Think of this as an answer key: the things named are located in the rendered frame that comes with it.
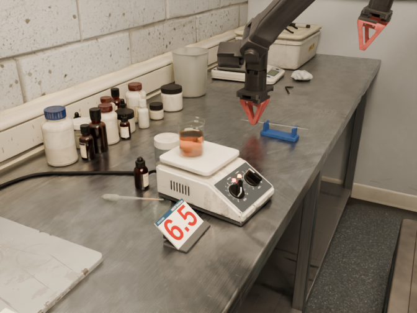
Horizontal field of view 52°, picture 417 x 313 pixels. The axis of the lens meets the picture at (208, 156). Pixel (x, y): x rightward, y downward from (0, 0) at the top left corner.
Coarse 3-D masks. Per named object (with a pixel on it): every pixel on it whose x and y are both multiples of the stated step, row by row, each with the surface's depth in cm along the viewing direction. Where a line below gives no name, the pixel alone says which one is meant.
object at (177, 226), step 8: (184, 208) 77; (176, 216) 75; (184, 216) 76; (192, 216) 77; (160, 224) 71; (168, 224) 72; (176, 224) 74; (184, 224) 75; (192, 224) 76; (168, 232) 71; (176, 232) 72; (184, 232) 74; (176, 240) 71
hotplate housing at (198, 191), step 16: (240, 160) 86; (160, 176) 84; (176, 176) 81; (192, 176) 80; (208, 176) 80; (224, 176) 80; (160, 192) 85; (176, 192) 83; (192, 192) 80; (208, 192) 78; (272, 192) 84; (208, 208) 79; (224, 208) 77; (256, 208) 80; (240, 224) 77
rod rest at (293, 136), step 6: (264, 126) 115; (264, 132) 115; (270, 132) 115; (276, 132) 115; (282, 132) 115; (288, 132) 115; (294, 132) 112; (282, 138) 113; (288, 138) 112; (294, 138) 111
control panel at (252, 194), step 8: (240, 168) 84; (248, 168) 85; (232, 176) 81; (216, 184) 78; (224, 184) 79; (248, 184) 82; (264, 184) 84; (224, 192) 77; (248, 192) 80; (256, 192) 81; (264, 192) 82; (232, 200) 77; (240, 200) 78; (248, 200) 79; (256, 200) 80; (240, 208) 76
